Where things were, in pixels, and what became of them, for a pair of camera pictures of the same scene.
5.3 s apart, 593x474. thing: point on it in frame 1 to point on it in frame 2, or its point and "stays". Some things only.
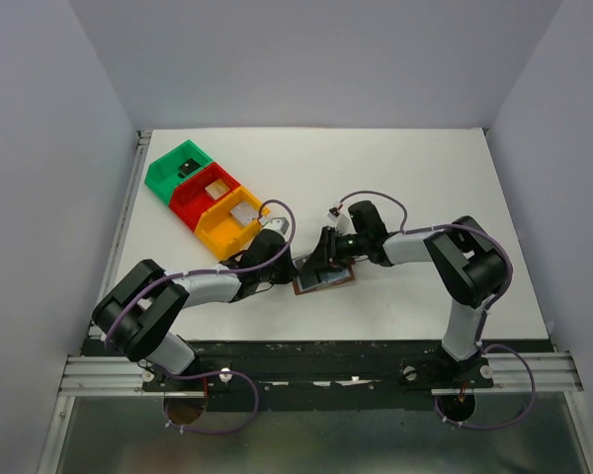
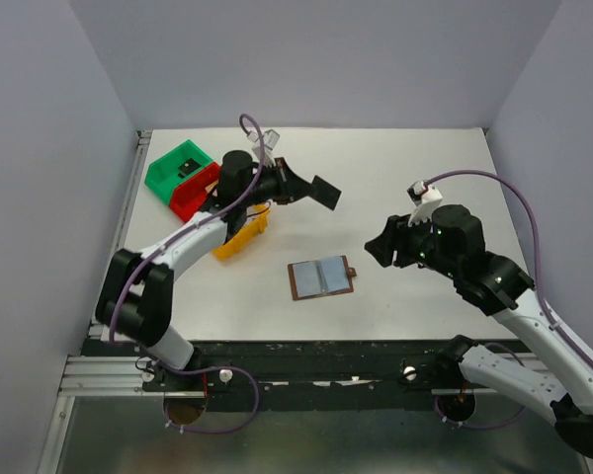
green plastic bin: [162, 178] stays
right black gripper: [325, 252] to [395, 234]
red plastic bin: [198, 193] stays
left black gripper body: [281, 273] to [264, 187]
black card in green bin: [188, 167] stays
